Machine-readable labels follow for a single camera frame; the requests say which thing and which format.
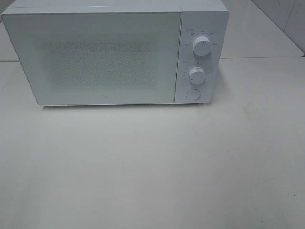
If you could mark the round door release button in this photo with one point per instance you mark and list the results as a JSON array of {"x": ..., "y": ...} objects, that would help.
[{"x": 193, "y": 95}]

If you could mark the white timer knob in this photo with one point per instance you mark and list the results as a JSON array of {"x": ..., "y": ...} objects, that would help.
[{"x": 197, "y": 75}]

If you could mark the white microwave door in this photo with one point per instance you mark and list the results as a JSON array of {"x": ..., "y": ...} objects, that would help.
[{"x": 95, "y": 59}]

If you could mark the white power knob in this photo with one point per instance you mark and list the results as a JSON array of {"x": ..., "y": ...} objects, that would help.
[{"x": 202, "y": 45}]

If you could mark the white microwave oven body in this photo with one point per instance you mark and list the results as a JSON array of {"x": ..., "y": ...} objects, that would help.
[{"x": 208, "y": 17}]

